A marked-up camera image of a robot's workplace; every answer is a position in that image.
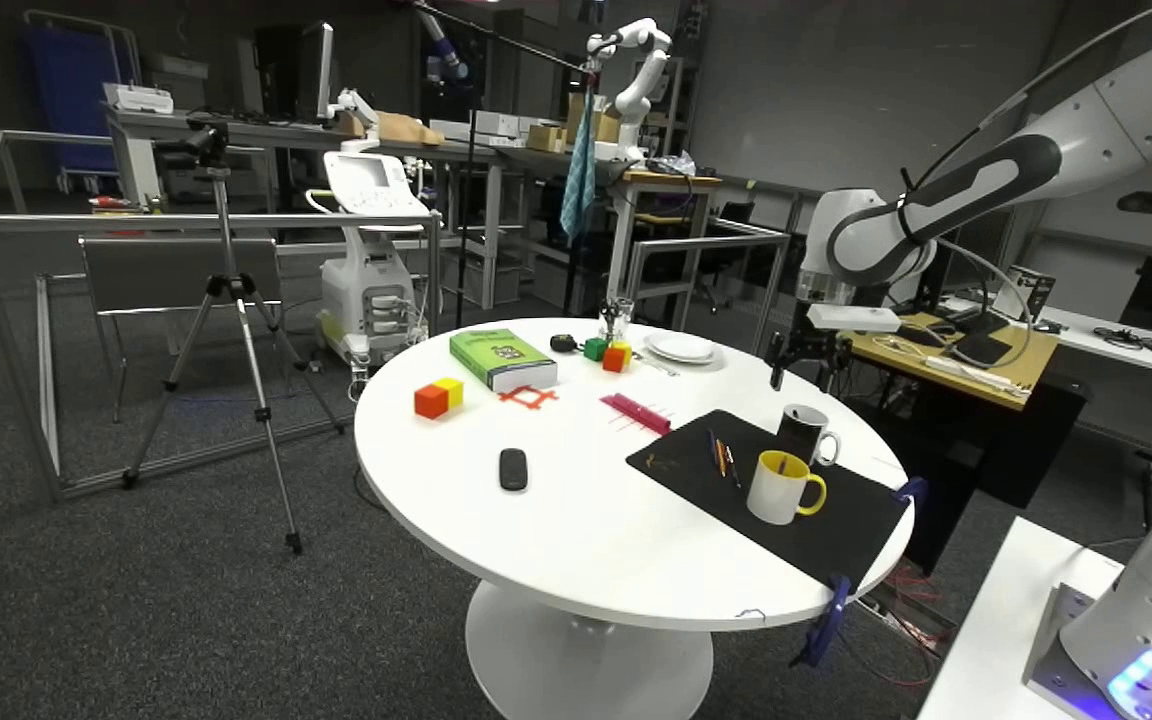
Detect large white plate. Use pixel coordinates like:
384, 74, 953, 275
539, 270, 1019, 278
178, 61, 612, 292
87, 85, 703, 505
640, 333, 733, 370

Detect wooden desk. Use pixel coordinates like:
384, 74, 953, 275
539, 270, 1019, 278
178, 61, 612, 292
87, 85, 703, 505
842, 306, 1064, 410

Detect aluminium frame railing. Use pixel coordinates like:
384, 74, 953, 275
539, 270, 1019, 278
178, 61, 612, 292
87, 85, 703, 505
0, 122, 449, 500

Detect red plastic bracket frame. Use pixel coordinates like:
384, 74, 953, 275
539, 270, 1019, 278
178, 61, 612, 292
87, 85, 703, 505
495, 385, 561, 410

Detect small white plate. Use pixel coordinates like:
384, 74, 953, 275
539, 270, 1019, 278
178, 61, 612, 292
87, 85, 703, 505
646, 333, 721, 365

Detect black camera on tripod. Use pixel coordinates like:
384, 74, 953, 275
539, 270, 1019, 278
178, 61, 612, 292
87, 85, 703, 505
178, 114, 236, 171

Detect light grey wrist camera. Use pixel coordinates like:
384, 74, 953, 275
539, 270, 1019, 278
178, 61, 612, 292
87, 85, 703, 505
802, 299, 904, 341

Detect silver cutlery piece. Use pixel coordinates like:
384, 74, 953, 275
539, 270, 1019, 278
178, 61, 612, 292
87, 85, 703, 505
626, 349, 680, 381

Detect white robot platform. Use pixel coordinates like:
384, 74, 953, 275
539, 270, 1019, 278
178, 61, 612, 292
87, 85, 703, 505
910, 513, 1129, 720

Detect cardboard box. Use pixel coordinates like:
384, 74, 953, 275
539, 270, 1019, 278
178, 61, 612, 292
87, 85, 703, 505
524, 119, 577, 157
367, 111, 450, 152

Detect green book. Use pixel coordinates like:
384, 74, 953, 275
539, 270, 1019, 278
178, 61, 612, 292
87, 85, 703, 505
442, 323, 565, 398

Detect black computer mouse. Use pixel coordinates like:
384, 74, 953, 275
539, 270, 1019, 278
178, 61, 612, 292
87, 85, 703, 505
495, 444, 531, 495

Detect white mug yellow handle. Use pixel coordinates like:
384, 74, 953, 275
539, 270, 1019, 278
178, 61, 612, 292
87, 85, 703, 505
744, 447, 833, 530

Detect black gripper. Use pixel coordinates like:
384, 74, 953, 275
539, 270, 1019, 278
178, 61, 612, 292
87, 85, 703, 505
767, 329, 856, 394

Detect grey flat panel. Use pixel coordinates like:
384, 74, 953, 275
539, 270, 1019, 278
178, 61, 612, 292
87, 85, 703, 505
74, 233, 284, 320

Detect black mug white handle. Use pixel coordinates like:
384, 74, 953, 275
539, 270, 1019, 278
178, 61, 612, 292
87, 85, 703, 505
773, 398, 842, 473

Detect white box device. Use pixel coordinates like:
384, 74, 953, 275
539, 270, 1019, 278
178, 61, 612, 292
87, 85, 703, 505
100, 81, 178, 211

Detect grey camera tripod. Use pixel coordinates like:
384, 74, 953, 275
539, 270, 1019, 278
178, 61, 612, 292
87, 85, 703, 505
119, 157, 347, 560

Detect clear glass holding utensils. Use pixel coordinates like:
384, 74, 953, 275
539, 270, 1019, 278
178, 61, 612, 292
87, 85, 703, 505
595, 299, 634, 349

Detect small white background robot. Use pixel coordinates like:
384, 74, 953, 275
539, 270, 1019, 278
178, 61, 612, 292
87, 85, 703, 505
581, 13, 674, 130

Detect blue cabinet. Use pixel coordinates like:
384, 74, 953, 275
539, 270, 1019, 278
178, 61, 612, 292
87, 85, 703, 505
20, 8, 144, 174

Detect black rectangular mat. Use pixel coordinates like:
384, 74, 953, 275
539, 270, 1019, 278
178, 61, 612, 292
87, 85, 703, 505
623, 406, 917, 590

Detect white equipment cart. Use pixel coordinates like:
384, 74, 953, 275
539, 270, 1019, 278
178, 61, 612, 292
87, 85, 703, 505
305, 147, 437, 381

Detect small red cube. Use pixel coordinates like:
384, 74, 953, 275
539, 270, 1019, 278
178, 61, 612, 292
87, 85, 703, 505
410, 381, 450, 424

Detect small metal frame table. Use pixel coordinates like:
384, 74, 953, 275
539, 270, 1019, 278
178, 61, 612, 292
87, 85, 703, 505
608, 165, 793, 352

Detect black boom stand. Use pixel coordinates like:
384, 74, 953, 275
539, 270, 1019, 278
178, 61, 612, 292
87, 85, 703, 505
409, 0, 595, 329

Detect teal hanging cloth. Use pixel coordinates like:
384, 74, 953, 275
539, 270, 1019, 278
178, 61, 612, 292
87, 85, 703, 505
554, 108, 602, 251

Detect white table pedestal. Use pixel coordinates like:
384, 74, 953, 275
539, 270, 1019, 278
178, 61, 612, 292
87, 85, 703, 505
460, 576, 721, 720

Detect pink ruler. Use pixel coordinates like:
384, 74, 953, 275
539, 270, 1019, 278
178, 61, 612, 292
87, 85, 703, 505
598, 393, 674, 441

